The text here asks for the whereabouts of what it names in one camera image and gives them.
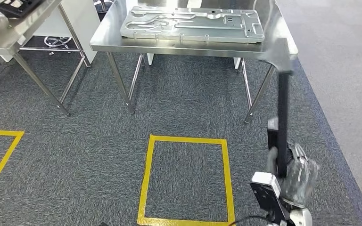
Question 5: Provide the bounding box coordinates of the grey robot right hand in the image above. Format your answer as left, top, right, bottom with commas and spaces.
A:
267, 143, 319, 209

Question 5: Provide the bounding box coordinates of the black plastic plate frame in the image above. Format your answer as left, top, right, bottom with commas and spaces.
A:
255, 0, 299, 179
0, 0, 45, 19

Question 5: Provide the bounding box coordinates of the stainless steel workbench table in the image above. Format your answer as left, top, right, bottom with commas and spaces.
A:
90, 0, 299, 124

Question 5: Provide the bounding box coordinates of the yellow floor tape square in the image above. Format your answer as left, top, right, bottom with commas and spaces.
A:
0, 129, 25, 203
137, 135, 235, 226

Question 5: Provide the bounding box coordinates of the stamped sheet metal panel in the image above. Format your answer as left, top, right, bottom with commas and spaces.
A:
120, 5, 265, 44

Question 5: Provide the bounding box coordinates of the chrome chair base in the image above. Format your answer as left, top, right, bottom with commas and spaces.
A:
43, 36, 73, 57

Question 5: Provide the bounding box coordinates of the stainless steel side table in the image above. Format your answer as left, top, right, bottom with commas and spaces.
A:
0, 0, 91, 117

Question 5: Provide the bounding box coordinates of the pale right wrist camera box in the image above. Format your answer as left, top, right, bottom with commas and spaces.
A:
249, 170, 291, 225

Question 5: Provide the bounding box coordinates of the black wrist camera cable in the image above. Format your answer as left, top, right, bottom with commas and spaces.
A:
227, 214, 274, 226

